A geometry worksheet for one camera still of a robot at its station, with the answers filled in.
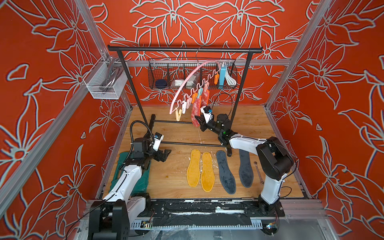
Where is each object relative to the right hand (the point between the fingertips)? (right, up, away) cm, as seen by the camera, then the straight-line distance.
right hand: (192, 115), depth 85 cm
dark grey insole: (+19, -36, -3) cm, 41 cm away
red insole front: (+2, +2, -1) cm, 3 cm away
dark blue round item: (-20, +21, +9) cm, 31 cm away
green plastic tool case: (-27, -37, -9) cm, 46 cm away
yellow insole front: (+8, -36, -3) cm, 37 cm away
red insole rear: (+7, +10, -1) cm, 12 cm away
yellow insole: (0, -34, 0) cm, 34 cm away
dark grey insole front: (+31, -32, +2) cm, 45 cm away
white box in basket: (-8, +20, +2) cm, 22 cm away
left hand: (-19, -18, +2) cm, 26 cm away
